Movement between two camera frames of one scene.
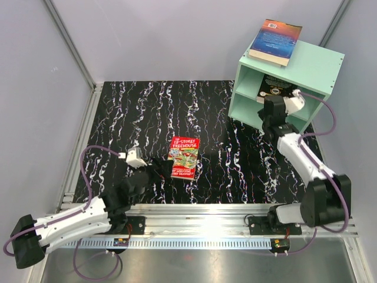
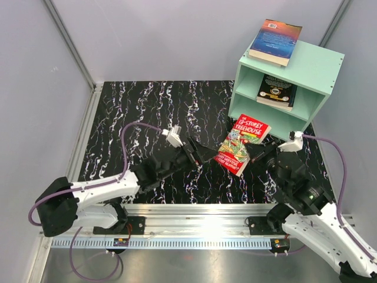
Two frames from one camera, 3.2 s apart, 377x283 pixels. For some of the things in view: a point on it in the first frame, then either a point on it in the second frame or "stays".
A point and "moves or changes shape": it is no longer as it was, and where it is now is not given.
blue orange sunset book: x=275 y=41 stays
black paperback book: x=274 y=87 stays
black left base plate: x=135 y=225 stays
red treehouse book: x=184 y=151 moves or changes shape
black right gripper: x=260 y=113 to x=258 y=152
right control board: x=280 y=244 stays
